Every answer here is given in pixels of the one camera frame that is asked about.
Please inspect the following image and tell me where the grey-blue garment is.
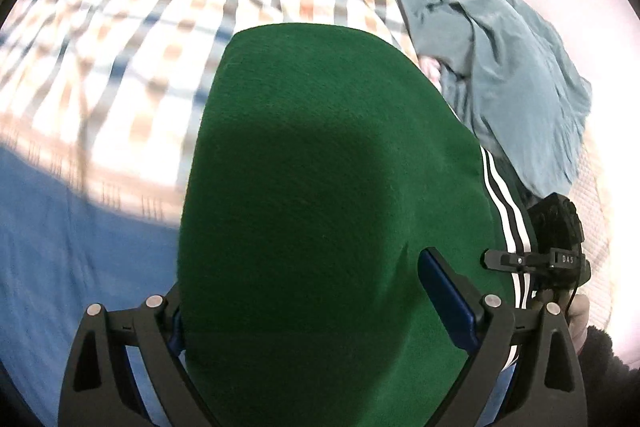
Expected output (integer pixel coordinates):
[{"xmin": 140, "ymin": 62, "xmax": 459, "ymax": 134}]
[{"xmin": 352, "ymin": 0, "xmax": 594, "ymax": 198}]

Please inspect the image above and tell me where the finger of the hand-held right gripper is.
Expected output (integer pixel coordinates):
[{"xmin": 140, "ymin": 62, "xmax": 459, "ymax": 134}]
[{"xmin": 482, "ymin": 248, "xmax": 552, "ymax": 271}]

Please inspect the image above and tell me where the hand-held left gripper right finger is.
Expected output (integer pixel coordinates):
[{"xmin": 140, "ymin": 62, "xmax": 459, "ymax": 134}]
[{"xmin": 418, "ymin": 246, "xmax": 587, "ymax": 427}]

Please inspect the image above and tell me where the person's right hand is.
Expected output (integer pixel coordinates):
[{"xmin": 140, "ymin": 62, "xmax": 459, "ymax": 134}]
[{"xmin": 566, "ymin": 294, "xmax": 592, "ymax": 354}]

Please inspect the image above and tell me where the blue bed sheet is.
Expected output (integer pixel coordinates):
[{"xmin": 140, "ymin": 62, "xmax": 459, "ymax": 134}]
[{"xmin": 0, "ymin": 146, "xmax": 188, "ymax": 427}]

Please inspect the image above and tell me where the plaid blanket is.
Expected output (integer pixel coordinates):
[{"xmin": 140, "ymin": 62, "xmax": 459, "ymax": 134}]
[{"xmin": 0, "ymin": 0, "xmax": 422, "ymax": 222}]

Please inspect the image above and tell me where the white quilted cloth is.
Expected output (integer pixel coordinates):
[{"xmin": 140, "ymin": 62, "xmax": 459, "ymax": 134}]
[{"xmin": 572, "ymin": 139, "xmax": 617, "ymax": 325}]

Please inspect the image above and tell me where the green garment with white stripes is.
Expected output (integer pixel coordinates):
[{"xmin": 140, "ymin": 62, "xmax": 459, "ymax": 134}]
[{"xmin": 177, "ymin": 23, "xmax": 539, "ymax": 427}]

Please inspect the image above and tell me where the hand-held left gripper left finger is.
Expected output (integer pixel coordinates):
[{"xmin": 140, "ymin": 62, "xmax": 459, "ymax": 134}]
[{"xmin": 58, "ymin": 286, "xmax": 222, "ymax": 427}]

